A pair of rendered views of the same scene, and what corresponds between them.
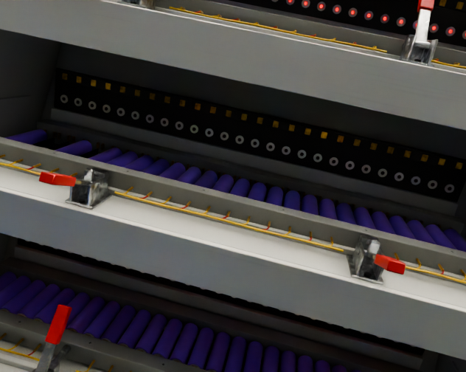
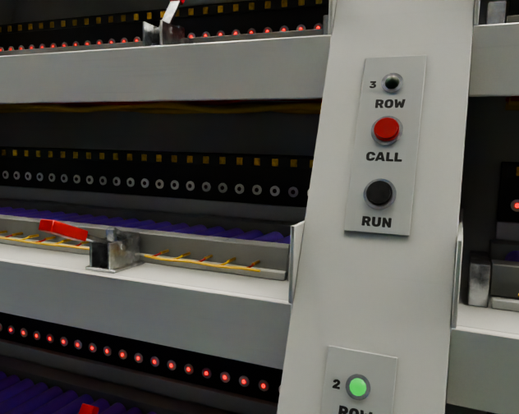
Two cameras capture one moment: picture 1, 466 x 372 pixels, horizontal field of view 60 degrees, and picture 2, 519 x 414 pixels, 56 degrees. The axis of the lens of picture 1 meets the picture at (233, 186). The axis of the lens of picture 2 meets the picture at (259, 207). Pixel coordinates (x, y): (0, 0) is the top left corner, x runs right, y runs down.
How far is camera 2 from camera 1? 36 cm
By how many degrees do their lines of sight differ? 20
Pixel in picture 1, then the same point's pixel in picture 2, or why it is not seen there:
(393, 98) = (133, 85)
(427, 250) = (195, 240)
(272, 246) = (36, 255)
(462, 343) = (193, 330)
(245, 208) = (33, 226)
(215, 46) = not seen: outside the picture
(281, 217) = not seen: hidden behind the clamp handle
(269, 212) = not seen: hidden behind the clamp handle
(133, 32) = not seen: outside the picture
